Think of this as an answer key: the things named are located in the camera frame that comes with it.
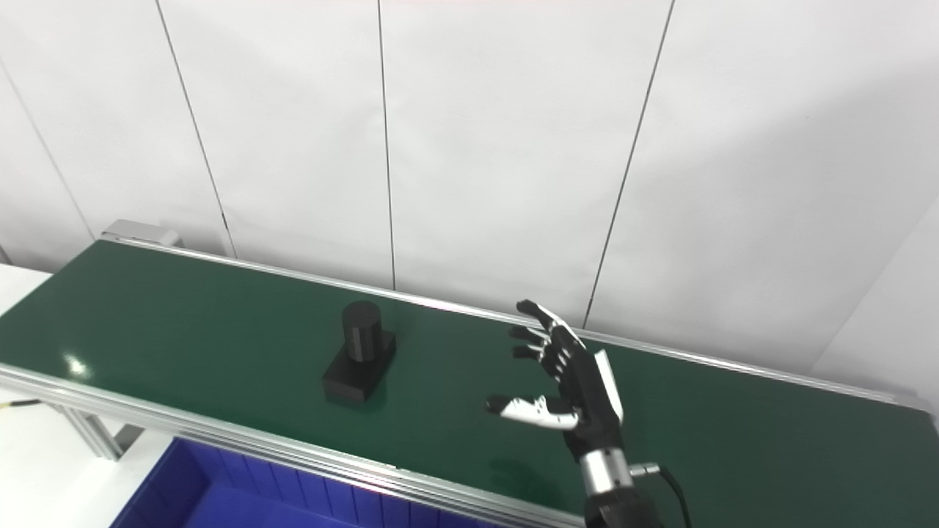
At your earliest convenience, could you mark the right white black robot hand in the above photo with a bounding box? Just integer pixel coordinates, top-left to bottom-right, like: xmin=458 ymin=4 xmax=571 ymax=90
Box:
xmin=486 ymin=299 xmax=626 ymax=463

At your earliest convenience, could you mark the aluminium conveyor support leg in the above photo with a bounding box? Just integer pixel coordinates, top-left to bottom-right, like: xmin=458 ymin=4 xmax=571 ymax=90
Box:
xmin=55 ymin=406 xmax=145 ymax=462

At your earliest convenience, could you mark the black cylinder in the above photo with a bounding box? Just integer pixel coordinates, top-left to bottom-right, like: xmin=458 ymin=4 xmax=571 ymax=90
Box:
xmin=322 ymin=300 xmax=398 ymax=408

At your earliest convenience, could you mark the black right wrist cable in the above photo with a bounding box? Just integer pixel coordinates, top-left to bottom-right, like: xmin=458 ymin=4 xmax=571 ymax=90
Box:
xmin=631 ymin=462 xmax=694 ymax=528

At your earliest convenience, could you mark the grey conveyor motor box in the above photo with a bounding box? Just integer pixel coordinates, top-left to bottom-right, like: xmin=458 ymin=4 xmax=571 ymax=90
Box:
xmin=101 ymin=219 xmax=183 ymax=249

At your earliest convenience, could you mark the green conveyor belt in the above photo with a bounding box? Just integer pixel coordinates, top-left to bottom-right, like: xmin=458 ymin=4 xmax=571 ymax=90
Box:
xmin=0 ymin=236 xmax=939 ymax=528

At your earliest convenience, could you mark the blue plastic bin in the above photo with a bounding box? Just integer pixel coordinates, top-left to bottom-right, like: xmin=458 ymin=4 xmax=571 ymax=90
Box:
xmin=110 ymin=438 xmax=500 ymax=528

